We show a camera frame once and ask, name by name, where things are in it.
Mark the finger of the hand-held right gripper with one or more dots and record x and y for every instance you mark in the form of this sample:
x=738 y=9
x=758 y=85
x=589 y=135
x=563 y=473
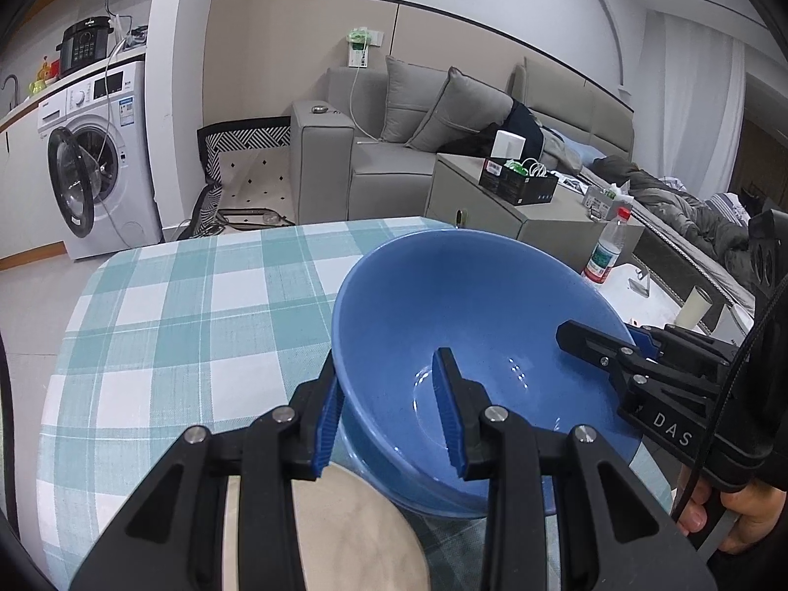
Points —
x=646 y=341
x=591 y=345

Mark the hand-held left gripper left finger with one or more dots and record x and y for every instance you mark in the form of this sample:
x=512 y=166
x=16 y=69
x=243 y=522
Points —
x=326 y=431

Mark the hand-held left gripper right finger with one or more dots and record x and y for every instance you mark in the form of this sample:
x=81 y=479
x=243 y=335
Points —
x=446 y=418

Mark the small cream plate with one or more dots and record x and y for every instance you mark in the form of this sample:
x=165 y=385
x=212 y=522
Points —
x=357 y=535

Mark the light blue bowl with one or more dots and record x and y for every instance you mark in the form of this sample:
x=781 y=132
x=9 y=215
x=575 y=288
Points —
x=468 y=308

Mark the person's right hand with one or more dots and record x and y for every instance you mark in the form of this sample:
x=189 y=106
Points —
x=751 y=517

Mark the white coffee table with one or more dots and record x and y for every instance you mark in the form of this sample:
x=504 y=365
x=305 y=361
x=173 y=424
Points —
x=615 y=298

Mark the red capped plastic bottle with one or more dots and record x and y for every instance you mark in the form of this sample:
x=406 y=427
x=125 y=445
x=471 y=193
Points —
x=606 y=249

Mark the grey blanket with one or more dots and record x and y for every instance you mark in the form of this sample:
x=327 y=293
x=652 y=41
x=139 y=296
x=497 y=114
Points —
x=677 y=209

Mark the small white carton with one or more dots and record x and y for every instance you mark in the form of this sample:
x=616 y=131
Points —
x=606 y=200

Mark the black box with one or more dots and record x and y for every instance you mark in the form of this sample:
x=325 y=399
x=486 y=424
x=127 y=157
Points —
x=517 y=188

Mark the teal checkered tablecloth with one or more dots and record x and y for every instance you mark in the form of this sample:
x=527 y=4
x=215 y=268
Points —
x=184 y=320

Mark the grey side table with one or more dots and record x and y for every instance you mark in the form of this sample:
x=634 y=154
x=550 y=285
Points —
x=468 y=197

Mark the white box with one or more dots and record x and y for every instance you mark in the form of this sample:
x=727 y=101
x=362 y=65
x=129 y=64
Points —
x=506 y=146

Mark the dark clothing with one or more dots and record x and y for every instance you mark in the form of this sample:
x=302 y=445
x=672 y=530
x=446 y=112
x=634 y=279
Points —
x=523 y=129

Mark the white curtain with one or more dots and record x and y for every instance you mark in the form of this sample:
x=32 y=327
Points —
x=689 y=104

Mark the grey cushion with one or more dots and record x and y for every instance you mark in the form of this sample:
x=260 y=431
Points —
x=462 y=111
x=412 y=98

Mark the grey sofa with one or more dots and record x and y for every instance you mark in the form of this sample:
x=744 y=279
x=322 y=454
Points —
x=320 y=160

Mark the white washing machine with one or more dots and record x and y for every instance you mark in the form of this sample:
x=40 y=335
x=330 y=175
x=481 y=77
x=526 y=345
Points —
x=132 y=184

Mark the white lower kitchen cabinet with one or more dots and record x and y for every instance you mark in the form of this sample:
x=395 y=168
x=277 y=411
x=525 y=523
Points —
x=24 y=197

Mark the red container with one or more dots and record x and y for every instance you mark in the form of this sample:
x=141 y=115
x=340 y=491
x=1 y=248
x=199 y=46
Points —
x=55 y=69

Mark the black pressure cooker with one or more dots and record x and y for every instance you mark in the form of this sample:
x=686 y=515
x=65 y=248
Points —
x=86 y=46

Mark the yellow bottle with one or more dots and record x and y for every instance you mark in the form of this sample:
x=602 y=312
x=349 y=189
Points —
x=40 y=77

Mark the black kitchen faucet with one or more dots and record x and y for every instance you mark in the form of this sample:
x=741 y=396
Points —
x=12 y=89

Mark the green white wall charger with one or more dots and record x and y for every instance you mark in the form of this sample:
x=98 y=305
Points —
x=362 y=48

